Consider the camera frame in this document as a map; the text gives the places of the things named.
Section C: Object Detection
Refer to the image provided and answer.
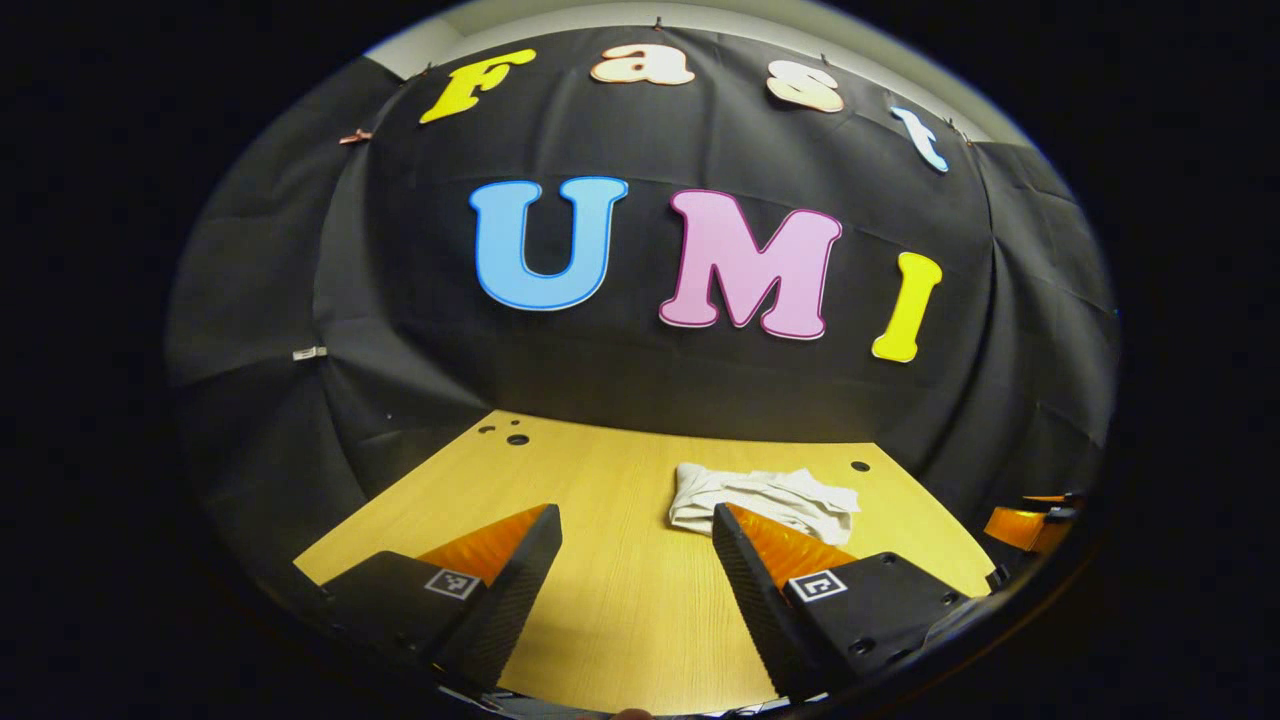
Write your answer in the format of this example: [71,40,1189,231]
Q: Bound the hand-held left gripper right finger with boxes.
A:
[712,503,986,701]

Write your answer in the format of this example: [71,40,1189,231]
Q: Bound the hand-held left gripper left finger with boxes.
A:
[295,503,563,691]

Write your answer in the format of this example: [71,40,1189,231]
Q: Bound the white jeans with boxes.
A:
[668,462,861,546]

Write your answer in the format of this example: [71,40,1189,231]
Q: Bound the black backdrop cloth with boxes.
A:
[165,25,1116,601]

